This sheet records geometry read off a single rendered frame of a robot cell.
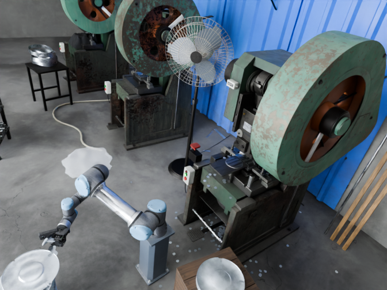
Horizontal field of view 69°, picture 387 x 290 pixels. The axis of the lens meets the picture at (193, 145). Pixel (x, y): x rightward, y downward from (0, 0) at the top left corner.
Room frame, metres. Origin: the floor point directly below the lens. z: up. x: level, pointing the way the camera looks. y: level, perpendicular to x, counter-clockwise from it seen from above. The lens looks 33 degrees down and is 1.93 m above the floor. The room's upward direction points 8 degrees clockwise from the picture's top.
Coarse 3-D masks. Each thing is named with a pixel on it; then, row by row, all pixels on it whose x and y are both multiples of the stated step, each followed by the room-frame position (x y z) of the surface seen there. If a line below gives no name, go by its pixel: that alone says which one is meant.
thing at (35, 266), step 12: (36, 252) 1.00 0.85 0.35; (48, 252) 1.01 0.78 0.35; (12, 264) 0.91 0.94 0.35; (24, 264) 0.92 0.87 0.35; (36, 264) 0.92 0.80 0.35; (48, 264) 0.94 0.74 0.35; (12, 276) 0.84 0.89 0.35; (24, 276) 0.84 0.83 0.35; (36, 276) 0.85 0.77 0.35; (48, 276) 0.87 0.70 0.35; (12, 288) 0.77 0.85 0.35; (24, 288) 0.78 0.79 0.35; (36, 288) 0.79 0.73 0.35
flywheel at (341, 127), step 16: (352, 80) 1.50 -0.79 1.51; (336, 96) 1.44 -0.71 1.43; (352, 96) 1.56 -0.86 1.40; (320, 112) 1.33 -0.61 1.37; (336, 112) 1.30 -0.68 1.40; (352, 112) 1.56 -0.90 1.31; (320, 128) 1.31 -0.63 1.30; (336, 128) 1.27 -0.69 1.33; (304, 144) 1.36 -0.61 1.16; (320, 144) 1.48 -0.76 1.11; (304, 160) 1.38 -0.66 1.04
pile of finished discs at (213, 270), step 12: (204, 264) 1.07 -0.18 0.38; (216, 264) 1.08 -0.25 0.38; (228, 264) 1.09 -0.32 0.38; (204, 276) 0.99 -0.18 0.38; (216, 276) 0.99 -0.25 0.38; (228, 276) 1.00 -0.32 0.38; (240, 276) 1.02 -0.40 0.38; (204, 288) 0.91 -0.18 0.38; (216, 288) 0.92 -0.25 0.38; (228, 288) 0.93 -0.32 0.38; (240, 288) 0.94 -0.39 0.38
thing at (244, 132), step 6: (246, 108) 1.71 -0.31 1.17; (252, 108) 1.72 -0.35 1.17; (246, 114) 1.67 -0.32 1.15; (252, 114) 1.64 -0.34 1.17; (246, 120) 1.66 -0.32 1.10; (252, 120) 1.63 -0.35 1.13; (240, 126) 1.69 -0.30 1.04; (246, 126) 1.65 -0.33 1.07; (240, 132) 1.67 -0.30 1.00; (246, 132) 1.64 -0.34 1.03; (240, 138) 1.64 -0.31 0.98; (246, 138) 1.63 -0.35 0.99; (240, 144) 1.62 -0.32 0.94; (246, 144) 1.59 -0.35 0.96; (240, 150) 1.61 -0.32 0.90; (246, 150) 1.60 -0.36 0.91
